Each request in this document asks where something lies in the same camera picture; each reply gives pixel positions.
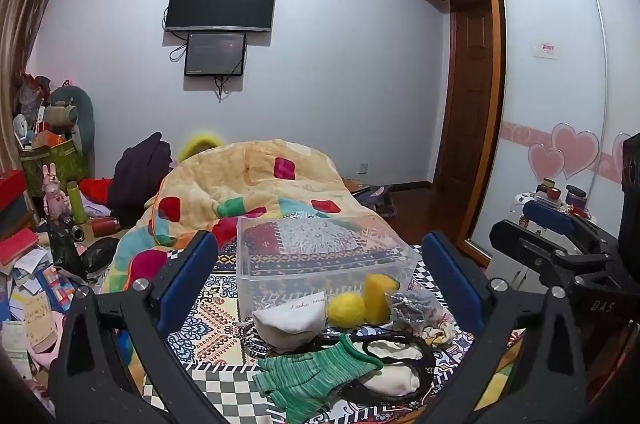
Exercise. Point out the purple bag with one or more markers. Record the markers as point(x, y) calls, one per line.
point(372, 196)

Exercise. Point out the yellow fuzzy ball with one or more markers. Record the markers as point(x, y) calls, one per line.
point(346, 310)

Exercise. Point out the white sliding wardrobe door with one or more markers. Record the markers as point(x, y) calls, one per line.
point(555, 94)

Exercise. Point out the grey plush toy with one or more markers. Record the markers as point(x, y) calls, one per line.
point(70, 114)

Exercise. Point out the colourful patchwork quilt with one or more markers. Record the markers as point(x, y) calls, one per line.
point(240, 199)

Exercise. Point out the red box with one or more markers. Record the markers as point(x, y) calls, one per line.
point(12, 189)

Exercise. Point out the pile of papers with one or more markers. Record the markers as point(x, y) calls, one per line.
point(27, 304)

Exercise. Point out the green patterned box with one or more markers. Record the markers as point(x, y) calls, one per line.
point(52, 166)

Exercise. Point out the brown curtain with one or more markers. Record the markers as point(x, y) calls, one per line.
point(25, 14)

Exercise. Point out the yellow-green plush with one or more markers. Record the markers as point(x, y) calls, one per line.
point(200, 146)

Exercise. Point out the clear bag with grey scrunchie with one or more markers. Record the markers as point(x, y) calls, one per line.
point(415, 308)

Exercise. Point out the dark jar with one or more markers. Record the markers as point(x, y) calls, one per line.
point(576, 195)

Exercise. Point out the red cloth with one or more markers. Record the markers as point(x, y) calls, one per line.
point(96, 190)

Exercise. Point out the cream cloth with black trim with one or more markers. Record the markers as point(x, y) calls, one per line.
point(395, 374)

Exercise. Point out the red and yellow jar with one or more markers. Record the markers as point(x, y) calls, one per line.
point(550, 190)

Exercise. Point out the yellow sponge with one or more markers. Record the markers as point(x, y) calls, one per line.
point(378, 298)

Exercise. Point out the patterned bed sheet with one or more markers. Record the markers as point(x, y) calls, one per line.
point(225, 329)

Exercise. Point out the red book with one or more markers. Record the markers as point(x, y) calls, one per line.
point(17, 245)

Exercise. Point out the red thermos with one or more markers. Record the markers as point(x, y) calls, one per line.
point(103, 226)

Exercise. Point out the wall-mounted television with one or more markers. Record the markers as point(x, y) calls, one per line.
point(222, 1)

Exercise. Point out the floral cloth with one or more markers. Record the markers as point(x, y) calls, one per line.
point(440, 330)

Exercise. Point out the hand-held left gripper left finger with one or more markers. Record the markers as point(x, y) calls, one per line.
point(186, 275)

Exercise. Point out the black plastic bag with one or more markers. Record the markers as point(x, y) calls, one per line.
point(82, 256)

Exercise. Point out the green knit glove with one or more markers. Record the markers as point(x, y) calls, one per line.
point(310, 374)

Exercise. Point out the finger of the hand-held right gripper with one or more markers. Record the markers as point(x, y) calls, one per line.
point(525, 249)
point(548, 214)

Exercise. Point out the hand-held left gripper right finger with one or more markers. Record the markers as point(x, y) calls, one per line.
point(456, 275)

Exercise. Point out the green bottle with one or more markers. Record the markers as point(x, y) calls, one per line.
point(76, 203)

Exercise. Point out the brown wooden door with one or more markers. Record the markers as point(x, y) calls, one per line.
point(467, 99)

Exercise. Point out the pink rabbit doll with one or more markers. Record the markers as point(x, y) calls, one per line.
point(54, 200)

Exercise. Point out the clear plastic storage box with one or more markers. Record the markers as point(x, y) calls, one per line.
point(320, 254)

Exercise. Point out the dark purple backpack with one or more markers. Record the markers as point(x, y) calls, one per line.
point(141, 176)

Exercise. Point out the small wall monitor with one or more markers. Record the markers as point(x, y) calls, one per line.
point(215, 54)

